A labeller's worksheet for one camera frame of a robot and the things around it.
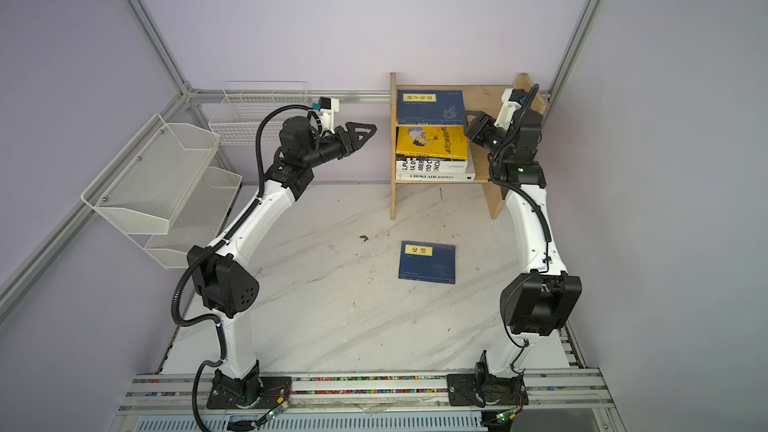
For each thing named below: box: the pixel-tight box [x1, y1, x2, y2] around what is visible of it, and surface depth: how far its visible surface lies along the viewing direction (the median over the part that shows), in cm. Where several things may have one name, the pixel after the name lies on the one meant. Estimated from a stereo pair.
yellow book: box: [396, 125, 469, 160], surface depth 88 cm
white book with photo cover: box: [396, 171, 476, 181], surface depth 93 cm
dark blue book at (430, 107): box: [397, 90, 465, 125], surface depth 80 cm
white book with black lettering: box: [396, 158, 469, 173], surface depth 90 cm
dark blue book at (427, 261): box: [398, 240, 456, 285], surface depth 100 cm
